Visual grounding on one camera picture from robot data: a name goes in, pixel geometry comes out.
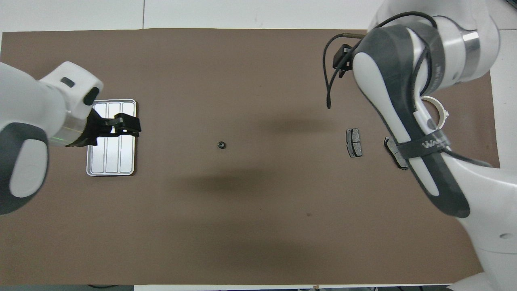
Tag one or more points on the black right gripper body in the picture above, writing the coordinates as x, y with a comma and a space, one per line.
342, 56

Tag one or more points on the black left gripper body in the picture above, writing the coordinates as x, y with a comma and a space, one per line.
95, 129

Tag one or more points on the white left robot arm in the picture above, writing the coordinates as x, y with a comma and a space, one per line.
32, 101

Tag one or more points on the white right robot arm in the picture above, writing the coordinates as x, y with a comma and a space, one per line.
464, 194

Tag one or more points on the silver ribbed metal tray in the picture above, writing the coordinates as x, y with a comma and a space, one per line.
121, 157

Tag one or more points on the dark grey brake pad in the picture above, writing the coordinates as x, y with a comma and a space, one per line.
354, 142
391, 146

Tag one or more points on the brown table mat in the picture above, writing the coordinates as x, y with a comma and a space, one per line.
242, 222

